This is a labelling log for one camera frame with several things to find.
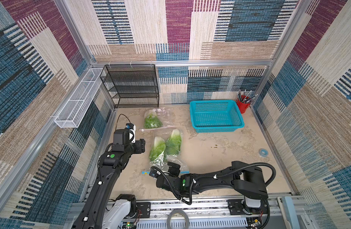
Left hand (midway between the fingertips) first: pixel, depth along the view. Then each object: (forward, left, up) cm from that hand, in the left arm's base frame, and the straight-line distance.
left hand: (139, 141), depth 78 cm
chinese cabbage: (+2, -9, -10) cm, 14 cm away
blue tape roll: (+2, -76, -19) cm, 78 cm away
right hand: (-10, -16, -14) cm, 23 cm away
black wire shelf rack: (+48, +13, 0) cm, 50 cm away
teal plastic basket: (+34, -51, -19) cm, 64 cm away
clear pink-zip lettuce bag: (+26, -7, -10) cm, 29 cm away
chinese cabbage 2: (+3, -18, -9) cm, 21 cm away
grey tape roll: (-30, -19, -17) cm, 39 cm away
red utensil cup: (+35, -69, -7) cm, 78 cm away
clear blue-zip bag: (-7, -11, -10) cm, 17 cm away
